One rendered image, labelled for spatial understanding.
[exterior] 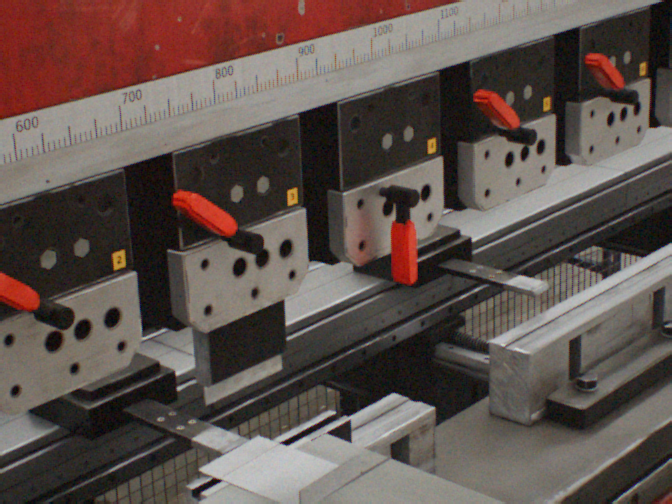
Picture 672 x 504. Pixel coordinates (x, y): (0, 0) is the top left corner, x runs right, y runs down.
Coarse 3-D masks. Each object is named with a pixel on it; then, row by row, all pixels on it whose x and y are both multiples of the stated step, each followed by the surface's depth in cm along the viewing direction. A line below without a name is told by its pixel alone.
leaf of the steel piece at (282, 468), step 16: (288, 448) 138; (256, 464) 136; (272, 464) 136; (288, 464) 135; (304, 464) 135; (320, 464) 135; (336, 464) 135; (352, 464) 132; (224, 480) 133; (240, 480) 133; (256, 480) 133; (272, 480) 133; (288, 480) 133; (304, 480) 132; (320, 480) 129; (336, 480) 131; (272, 496) 130; (288, 496) 130; (304, 496) 127; (320, 496) 129
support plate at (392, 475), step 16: (304, 448) 139; (320, 448) 139; (336, 448) 139; (352, 448) 138; (368, 464) 135; (384, 464) 135; (400, 464) 135; (368, 480) 132; (384, 480) 132; (400, 480) 132; (416, 480) 132; (432, 480) 132; (224, 496) 131; (240, 496) 130; (256, 496) 130; (336, 496) 130; (352, 496) 130; (368, 496) 130; (384, 496) 129; (400, 496) 129; (416, 496) 129; (432, 496) 129; (448, 496) 129; (464, 496) 129; (480, 496) 129
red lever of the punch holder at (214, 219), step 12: (180, 192) 114; (180, 204) 113; (192, 204) 113; (204, 204) 114; (192, 216) 114; (204, 216) 114; (216, 216) 115; (228, 216) 117; (204, 228) 117; (216, 228) 116; (228, 228) 116; (228, 240) 120; (240, 240) 118; (252, 240) 118; (252, 252) 119
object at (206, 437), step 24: (144, 360) 152; (96, 384) 146; (120, 384) 148; (144, 384) 149; (168, 384) 152; (48, 408) 149; (72, 408) 146; (96, 408) 145; (120, 408) 147; (144, 408) 147; (168, 408) 147; (96, 432) 145; (168, 432) 143; (192, 432) 142; (216, 432) 142; (216, 456) 138
